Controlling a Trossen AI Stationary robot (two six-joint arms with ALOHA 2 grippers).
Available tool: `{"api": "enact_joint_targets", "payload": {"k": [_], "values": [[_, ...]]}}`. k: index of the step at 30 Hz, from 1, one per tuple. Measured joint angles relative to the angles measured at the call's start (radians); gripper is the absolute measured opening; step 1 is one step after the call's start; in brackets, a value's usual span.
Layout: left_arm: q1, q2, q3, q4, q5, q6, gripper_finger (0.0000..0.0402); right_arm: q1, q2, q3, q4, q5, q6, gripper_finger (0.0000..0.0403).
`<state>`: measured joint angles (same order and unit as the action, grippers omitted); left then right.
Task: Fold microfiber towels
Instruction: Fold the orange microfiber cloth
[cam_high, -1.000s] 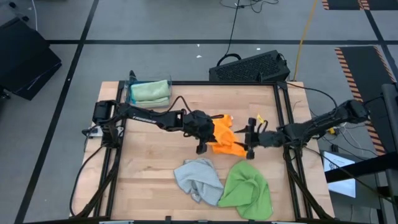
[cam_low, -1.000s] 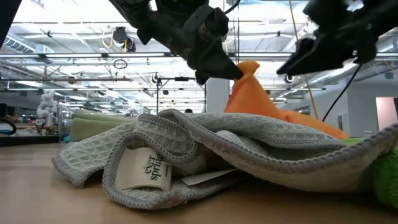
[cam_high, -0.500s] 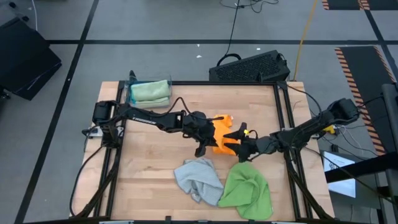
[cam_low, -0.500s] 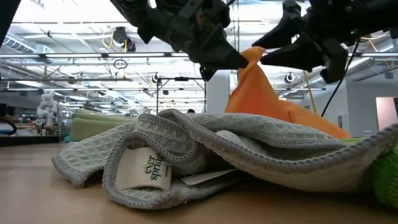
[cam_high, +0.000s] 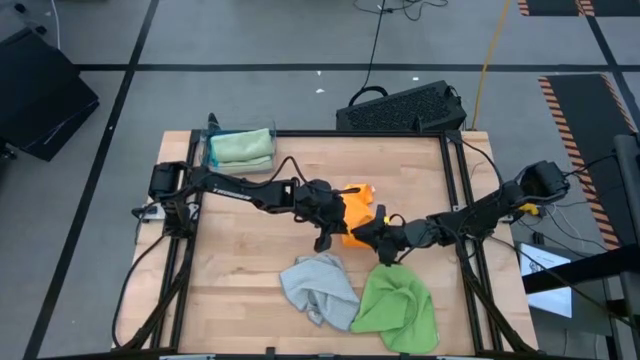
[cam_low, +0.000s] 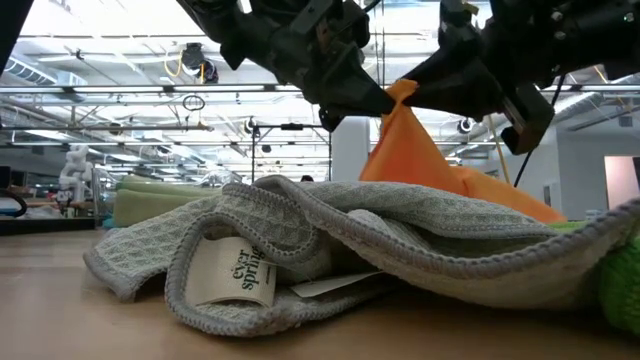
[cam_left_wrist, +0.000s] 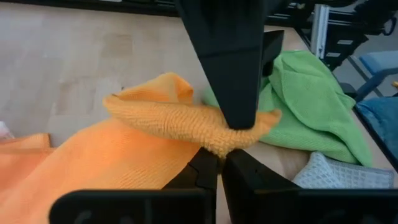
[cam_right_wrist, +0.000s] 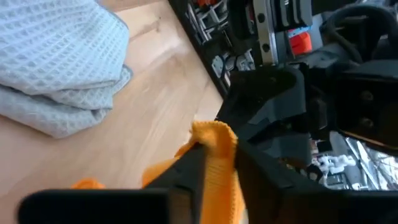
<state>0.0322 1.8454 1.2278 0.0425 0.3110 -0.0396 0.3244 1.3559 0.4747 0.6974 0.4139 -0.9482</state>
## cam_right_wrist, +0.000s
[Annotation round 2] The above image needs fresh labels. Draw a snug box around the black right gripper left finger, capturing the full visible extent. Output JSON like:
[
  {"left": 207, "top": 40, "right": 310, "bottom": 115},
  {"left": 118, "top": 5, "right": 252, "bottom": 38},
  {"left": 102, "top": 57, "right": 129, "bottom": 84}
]
[{"left": 17, "top": 143, "right": 208, "bottom": 224}]

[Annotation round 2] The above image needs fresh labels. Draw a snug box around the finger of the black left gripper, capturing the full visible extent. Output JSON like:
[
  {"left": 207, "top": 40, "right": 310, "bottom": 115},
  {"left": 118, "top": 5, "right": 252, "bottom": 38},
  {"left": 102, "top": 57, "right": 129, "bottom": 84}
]
[
  {"left": 217, "top": 67, "right": 307, "bottom": 131},
  {"left": 239, "top": 113, "right": 312, "bottom": 159}
]

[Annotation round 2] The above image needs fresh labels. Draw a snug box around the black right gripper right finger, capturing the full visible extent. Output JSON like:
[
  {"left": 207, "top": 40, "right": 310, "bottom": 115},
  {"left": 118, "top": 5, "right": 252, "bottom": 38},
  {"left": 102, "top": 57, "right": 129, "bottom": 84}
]
[{"left": 235, "top": 145, "right": 398, "bottom": 224}]

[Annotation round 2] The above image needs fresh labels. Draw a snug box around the orange microfiber towel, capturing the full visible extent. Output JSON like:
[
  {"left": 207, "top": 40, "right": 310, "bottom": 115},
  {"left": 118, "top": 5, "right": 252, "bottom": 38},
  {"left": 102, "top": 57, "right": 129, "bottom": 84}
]
[{"left": 70, "top": 120, "right": 249, "bottom": 224}]

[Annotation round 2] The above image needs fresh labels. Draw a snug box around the grey waffle microfiber towel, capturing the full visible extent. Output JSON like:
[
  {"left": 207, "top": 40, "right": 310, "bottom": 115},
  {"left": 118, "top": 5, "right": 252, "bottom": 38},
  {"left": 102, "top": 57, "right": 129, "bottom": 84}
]
[{"left": 0, "top": 0, "right": 134, "bottom": 140}]

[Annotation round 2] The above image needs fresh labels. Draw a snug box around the red plastic block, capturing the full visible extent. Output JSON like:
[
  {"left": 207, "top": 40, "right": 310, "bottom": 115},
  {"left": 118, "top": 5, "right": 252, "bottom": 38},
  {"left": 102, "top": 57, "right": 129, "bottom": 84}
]
[{"left": 287, "top": 29, "right": 313, "bottom": 57}]

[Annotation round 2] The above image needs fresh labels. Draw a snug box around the silver perforated rail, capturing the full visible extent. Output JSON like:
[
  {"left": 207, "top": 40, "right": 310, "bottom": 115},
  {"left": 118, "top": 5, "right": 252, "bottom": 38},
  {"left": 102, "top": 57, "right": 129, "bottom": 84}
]
[{"left": 252, "top": 0, "right": 280, "bottom": 65}]

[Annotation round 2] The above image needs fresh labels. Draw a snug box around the black aluminium table frame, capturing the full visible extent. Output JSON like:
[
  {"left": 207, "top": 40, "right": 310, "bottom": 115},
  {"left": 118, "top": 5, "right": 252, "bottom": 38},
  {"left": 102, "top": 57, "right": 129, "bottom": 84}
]
[{"left": 169, "top": 0, "right": 233, "bottom": 99}]

